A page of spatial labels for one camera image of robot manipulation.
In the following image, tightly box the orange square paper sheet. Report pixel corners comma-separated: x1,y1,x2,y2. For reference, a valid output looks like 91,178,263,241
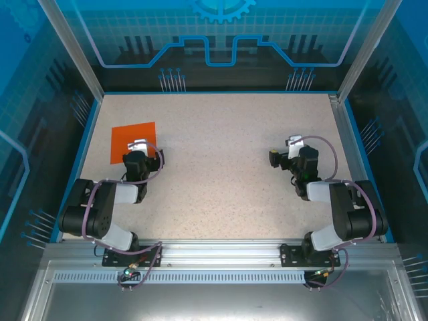
110,121,158,165

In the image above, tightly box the sheet metal tray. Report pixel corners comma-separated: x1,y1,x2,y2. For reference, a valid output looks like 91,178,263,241
19,259,421,321

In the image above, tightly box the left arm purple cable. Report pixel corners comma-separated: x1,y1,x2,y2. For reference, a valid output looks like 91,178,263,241
82,142,167,292

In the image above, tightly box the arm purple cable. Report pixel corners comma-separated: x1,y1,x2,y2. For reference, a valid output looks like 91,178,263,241
290,135,377,291
82,142,167,292

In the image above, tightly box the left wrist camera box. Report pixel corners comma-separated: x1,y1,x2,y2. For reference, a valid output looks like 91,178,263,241
126,138,150,156

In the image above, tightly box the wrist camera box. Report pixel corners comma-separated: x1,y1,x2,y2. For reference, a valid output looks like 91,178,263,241
126,138,150,156
286,134,306,158

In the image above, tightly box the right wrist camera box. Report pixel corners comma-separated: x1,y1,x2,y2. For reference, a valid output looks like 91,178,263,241
286,134,306,158

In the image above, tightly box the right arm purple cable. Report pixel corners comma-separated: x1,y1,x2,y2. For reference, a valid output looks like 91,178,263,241
290,135,377,291

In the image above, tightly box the aluminium side rail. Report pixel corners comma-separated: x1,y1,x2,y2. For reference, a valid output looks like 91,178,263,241
328,94,383,242

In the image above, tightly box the blue table border frame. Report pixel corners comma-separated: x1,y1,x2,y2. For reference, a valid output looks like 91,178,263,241
49,89,396,244

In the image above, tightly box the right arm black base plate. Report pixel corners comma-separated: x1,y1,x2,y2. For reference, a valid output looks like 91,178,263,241
280,243,342,268

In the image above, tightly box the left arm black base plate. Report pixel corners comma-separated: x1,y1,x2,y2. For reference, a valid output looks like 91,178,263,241
102,243,164,268

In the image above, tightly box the blue printed enclosure panel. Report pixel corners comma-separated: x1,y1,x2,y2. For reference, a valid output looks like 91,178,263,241
0,0,98,321
53,0,385,93
347,0,428,321

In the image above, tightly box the left arm lit cable connector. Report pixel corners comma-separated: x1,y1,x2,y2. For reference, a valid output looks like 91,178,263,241
122,263,140,279

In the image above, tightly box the arm lit cable connector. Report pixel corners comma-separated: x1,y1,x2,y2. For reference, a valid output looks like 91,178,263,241
122,263,140,279
312,266,336,278

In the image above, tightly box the aluminium mounting rail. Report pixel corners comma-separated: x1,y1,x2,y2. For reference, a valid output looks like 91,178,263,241
43,239,401,268

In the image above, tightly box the right arm lit cable connector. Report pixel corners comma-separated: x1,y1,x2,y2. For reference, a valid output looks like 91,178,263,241
312,266,336,278

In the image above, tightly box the aluminium frame post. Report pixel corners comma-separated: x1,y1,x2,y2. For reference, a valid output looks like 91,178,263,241
35,0,105,100
336,0,401,103

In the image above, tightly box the slotted grey cable duct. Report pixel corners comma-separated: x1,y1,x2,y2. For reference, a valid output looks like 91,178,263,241
52,271,310,285

